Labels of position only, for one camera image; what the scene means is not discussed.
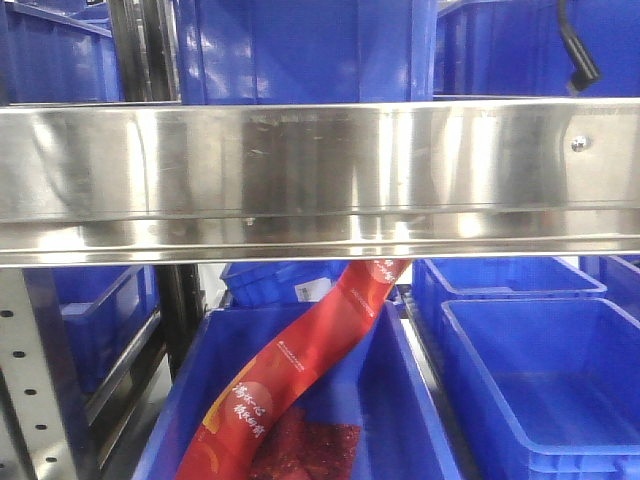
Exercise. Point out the steel shelf upright post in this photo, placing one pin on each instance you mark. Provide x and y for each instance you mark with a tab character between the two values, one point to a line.
40	379

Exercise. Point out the red snack package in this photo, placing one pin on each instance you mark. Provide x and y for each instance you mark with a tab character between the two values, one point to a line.
241	417

